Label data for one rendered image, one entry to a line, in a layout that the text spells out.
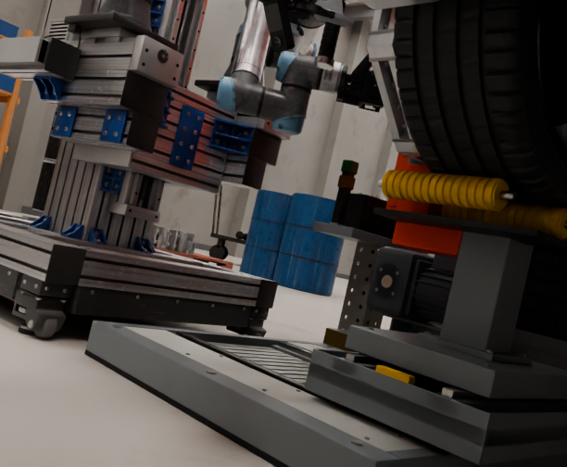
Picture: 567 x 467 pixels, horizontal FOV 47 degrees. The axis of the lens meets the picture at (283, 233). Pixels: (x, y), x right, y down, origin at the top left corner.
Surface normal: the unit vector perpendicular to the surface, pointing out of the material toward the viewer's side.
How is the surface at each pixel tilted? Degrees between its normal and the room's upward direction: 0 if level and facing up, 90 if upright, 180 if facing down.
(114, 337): 90
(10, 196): 90
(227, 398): 90
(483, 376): 90
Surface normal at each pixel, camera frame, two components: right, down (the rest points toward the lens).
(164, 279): 0.76, 0.16
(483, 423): -0.70, -0.18
